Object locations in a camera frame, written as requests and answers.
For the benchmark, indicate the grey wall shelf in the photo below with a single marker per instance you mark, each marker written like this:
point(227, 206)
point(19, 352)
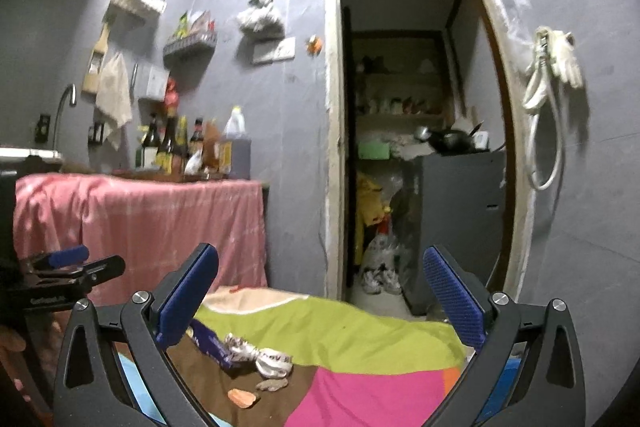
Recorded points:
point(190, 48)

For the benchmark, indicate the grey cabinet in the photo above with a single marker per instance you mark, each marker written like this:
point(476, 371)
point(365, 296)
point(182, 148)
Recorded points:
point(450, 217)

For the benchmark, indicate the white rubber glove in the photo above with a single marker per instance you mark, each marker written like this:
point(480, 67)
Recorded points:
point(567, 62)

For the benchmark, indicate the black wall socket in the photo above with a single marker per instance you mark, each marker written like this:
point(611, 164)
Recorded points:
point(42, 127)

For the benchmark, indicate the white towel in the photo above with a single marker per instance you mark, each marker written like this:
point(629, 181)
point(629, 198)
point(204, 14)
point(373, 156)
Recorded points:
point(115, 97)

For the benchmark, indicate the brown scrap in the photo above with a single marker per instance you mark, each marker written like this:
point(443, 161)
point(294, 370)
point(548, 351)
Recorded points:
point(272, 384)

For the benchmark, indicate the tall dark bottle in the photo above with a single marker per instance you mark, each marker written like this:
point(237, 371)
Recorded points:
point(167, 147)

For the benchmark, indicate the wooden tray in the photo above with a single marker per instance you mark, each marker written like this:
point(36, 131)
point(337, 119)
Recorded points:
point(150, 175)

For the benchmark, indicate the hanging plastic bag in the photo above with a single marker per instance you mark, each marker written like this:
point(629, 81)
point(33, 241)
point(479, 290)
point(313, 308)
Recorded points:
point(260, 14)

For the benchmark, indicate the soy sauce bottle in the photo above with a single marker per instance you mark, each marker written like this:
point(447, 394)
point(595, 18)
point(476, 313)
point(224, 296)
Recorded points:
point(196, 142)

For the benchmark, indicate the green box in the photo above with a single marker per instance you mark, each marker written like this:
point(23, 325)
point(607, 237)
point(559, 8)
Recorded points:
point(373, 150)

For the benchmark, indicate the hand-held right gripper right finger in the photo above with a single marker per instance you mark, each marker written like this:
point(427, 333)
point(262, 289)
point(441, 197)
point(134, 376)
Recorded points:
point(455, 302)

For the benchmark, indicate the white plastic bag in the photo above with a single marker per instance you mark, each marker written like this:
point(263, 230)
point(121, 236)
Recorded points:
point(382, 264)

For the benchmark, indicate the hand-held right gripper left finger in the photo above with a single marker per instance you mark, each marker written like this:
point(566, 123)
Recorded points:
point(187, 299)

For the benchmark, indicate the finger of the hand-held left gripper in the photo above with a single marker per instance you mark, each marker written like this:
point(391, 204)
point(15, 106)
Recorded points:
point(70, 256)
point(100, 269)

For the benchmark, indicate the white packet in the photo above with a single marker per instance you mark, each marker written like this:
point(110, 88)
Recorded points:
point(273, 362)

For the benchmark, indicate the white container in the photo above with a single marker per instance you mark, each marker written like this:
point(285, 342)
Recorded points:
point(480, 142)

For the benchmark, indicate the wooden grater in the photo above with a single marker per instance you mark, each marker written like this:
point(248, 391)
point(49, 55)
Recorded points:
point(97, 52)

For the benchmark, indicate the orange wall hook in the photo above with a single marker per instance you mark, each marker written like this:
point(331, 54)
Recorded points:
point(313, 45)

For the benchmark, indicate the person's left hand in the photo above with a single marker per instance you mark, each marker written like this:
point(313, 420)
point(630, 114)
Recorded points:
point(11, 338)

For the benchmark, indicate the white door frame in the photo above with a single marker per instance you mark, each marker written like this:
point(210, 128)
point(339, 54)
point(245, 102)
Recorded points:
point(332, 107)

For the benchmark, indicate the black faucet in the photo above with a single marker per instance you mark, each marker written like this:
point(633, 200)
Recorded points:
point(62, 99)

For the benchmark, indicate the silver wrapper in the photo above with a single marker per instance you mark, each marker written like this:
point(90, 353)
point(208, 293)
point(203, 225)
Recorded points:
point(241, 347)

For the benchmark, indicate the white holder box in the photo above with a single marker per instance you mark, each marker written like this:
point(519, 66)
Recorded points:
point(155, 82)

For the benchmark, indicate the wooden shelf unit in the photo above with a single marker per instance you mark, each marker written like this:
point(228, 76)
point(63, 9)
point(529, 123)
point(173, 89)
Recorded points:
point(400, 116)

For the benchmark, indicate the black wok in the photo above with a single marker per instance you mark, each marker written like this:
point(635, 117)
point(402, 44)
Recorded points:
point(452, 141)

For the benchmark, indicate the orange scrap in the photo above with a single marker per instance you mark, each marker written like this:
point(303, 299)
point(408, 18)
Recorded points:
point(243, 398)

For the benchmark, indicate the yellow bag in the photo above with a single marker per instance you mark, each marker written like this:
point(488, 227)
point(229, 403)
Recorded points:
point(369, 207)

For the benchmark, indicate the wall socket panel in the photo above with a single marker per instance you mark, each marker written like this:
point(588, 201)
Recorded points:
point(272, 51)

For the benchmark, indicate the green snack packet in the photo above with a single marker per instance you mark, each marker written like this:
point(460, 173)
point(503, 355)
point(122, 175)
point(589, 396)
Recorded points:
point(184, 26)

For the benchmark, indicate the large oil jug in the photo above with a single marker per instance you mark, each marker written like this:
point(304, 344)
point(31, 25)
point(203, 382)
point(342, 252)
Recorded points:
point(236, 149)

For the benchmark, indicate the pink snack packets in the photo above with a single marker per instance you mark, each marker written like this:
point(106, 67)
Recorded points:
point(202, 23)

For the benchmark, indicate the brown carton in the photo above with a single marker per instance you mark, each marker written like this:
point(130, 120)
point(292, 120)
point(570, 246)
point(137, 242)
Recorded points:
point(212, 147)

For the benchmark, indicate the pink checked cloth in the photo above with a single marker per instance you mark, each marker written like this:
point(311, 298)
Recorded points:
point(150, 217)

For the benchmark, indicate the blue wrapper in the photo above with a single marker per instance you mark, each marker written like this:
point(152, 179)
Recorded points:
point(210, 343)

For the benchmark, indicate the small metal bowl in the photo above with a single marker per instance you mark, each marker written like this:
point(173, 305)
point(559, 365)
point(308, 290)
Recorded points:
point(422, 134)

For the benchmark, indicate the red bag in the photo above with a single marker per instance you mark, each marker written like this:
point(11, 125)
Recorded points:
point(172, 99)

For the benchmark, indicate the green glass bottle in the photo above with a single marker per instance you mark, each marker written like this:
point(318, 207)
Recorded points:
point(147, 149)

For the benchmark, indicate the colourful patchwork cloth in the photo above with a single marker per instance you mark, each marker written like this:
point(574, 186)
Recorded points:
point(350, 387)

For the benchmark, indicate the yellow bottle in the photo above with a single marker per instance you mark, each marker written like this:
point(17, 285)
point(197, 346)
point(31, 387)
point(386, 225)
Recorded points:
point(182, 142)

